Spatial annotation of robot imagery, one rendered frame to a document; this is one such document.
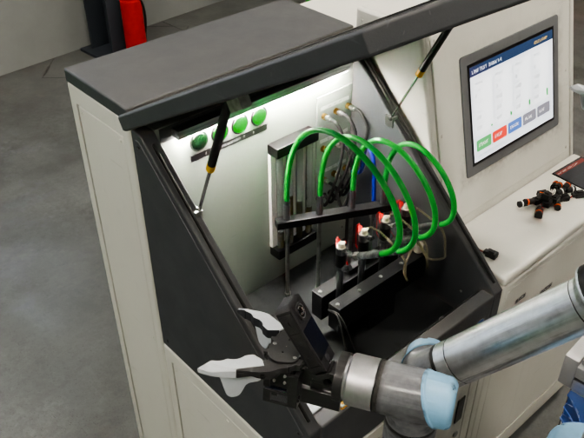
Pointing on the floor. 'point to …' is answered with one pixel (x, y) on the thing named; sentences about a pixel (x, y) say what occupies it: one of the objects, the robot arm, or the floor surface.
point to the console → (490, 176)
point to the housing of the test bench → (159, 415)
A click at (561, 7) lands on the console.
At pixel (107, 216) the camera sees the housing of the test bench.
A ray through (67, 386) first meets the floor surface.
